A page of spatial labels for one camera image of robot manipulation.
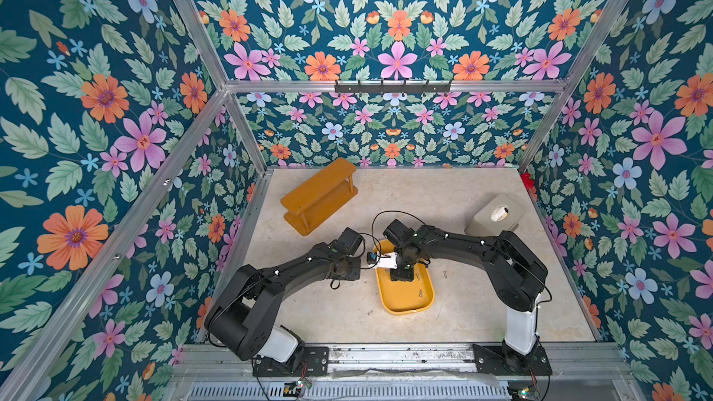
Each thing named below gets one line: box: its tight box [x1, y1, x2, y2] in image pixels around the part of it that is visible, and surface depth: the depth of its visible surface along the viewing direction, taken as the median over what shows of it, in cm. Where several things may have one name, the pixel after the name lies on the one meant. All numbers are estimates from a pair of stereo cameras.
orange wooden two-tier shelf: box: [280, 157, 359, 237], surface depth 100 cm
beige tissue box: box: [464, 193, 527, 238], surface depth 96 cm
